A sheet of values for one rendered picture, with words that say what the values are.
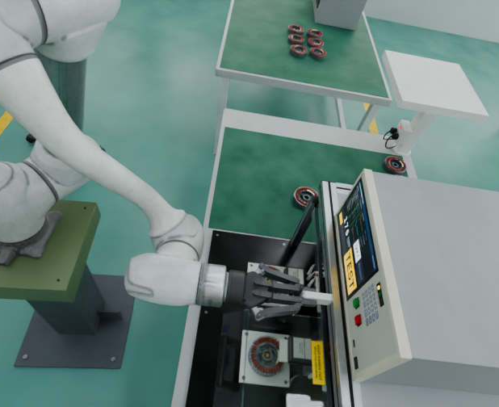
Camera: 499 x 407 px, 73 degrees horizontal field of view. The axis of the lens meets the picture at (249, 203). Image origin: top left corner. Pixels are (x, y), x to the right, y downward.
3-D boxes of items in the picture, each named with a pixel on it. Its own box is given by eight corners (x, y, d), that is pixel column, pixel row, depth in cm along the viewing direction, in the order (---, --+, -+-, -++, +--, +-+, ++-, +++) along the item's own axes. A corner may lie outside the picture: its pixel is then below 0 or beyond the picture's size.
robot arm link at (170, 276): (199, 278, 66) (205, 242, 78) (117, 267, 65) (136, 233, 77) (193, 320, 71) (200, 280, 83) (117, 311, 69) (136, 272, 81)
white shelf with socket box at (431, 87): (354, 180, 162) (402, 100, 126) (345, 129, 185) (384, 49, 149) (422, 191, 165) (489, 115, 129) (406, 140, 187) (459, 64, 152)
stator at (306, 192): (307, 216, 144) (309, 210, 141) (287, 199, 148) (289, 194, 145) (321, 202, 150) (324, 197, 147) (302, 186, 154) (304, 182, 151)
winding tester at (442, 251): (352, 381, 72) (400, 358, 56) (333, 216, 99) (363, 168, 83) (519, 399, 76) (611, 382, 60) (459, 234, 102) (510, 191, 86)
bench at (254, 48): (207, 157, 259) (215, 68, 200) (231, 39, 372) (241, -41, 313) (346, 179, 268) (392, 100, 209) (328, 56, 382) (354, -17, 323)
